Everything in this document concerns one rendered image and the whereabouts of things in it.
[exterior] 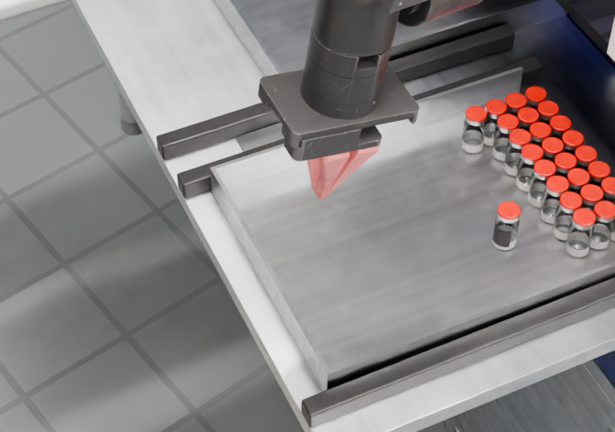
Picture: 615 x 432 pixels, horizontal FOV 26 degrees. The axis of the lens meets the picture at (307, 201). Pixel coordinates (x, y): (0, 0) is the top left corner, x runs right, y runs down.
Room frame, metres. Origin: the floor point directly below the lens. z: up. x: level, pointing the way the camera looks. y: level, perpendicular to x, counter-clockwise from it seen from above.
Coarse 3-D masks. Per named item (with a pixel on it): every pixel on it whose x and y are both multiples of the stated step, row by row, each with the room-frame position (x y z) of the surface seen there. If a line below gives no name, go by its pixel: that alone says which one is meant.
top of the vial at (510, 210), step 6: (504, 204) 0.81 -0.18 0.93; (510, 204) 0.81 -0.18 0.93; (516, 204) 0.81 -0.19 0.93; (498, 210) 0.80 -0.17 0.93; (504, 210) 0.80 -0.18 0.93; (510, 210) 0.80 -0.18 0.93; (516, 210) 0.80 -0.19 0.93; (504, 216) 0.79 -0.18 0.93; (510, 216) 0.79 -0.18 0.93; (516, 216) 0.79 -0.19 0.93
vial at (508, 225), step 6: (498, 216) 0.80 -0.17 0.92; (498, 222) 0.80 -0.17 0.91; (504, 222) 0.80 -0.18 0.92; (510, 222) 0.79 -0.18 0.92; (516, 222) 0.80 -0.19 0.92; (504, 228) 0.79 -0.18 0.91; (510, 228) 0.79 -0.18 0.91; (516, 228) 0.80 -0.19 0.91; (516, 234) 0.80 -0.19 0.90; (492, 240) 0.80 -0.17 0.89; (498, 246) 0.79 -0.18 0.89; (510, 246) 0.79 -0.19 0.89
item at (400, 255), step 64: (384, 128) 0.94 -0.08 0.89; (448, 128) 0.95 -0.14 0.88; (256, 192) 0.87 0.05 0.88; (384, 192) 0.87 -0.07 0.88; (448, 192) 0.87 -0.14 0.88; (512, 192) 0.87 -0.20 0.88; (256, 256) 0.77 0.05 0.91; (320, 256) 0.79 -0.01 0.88; (384, 256) 0.79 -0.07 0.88; (448, 256) 0.79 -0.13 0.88; (512, 256) 0.79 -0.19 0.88; (320, 320) 0.71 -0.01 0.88; (384, 320) 0.71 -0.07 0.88; (448, 320) 0.71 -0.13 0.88; (320, 384) 0.64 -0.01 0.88
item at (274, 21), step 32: (224, 0) 1.13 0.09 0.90; (256, 0) 1.15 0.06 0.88; (288, 0) 1.15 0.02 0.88; (512, 0) 1.15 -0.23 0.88; (544, 0) 1.12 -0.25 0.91; (256, 32) 1.10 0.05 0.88; (288, 32) 1.10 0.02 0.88; (416, 32) 1.10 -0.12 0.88; (448, 32) 1.07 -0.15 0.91; (288, 64) 1.05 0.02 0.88
